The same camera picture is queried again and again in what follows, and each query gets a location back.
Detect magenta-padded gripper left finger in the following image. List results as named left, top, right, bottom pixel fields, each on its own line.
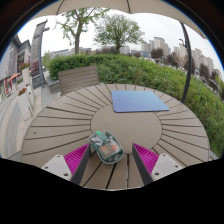
left=40, top=143, right=92, bottom=186

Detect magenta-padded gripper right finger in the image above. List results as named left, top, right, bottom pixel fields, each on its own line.
left=131, top=143, right=184, bottom=186

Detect translucent green computer mouse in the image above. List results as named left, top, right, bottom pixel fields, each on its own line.
left=87, top=130, right=125, bottom=165

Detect blue rectangular mouse pad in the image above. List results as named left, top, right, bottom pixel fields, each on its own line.
left=110, top=89, right=170, bottom=114

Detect white planter box with flowers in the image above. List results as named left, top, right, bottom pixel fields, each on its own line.
left=19, top=62, right=34, bottom=89
left=16, top=87, right=35, bottom=121

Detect brown slatted outdoor chair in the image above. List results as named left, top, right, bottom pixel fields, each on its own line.
left=58, top=64, right=100, bottom=96

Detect green trimmed hedge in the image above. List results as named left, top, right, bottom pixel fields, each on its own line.
left=48, top=53, right=224, bottom=158

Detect dark curved parasol pole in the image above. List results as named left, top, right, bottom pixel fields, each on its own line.
left=179, top=21, right=194, bottom=104

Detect dark shopfront building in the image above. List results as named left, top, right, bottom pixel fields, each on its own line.
left=0, top=34, right=32, bottom=101

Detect tall grey sign pillar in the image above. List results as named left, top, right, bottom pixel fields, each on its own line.
left=29, top=19, right=50, bottom=89

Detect thin-trunked leafy tree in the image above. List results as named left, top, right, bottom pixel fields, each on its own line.
left=56, top=7, right=109, bottom=56

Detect round-crowned green tree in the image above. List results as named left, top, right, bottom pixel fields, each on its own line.
left=94, top=13, right=145, bottom=54

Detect beige parasol canopy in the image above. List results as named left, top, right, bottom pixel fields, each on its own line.
left=33, top=0, right=208, bottom=39

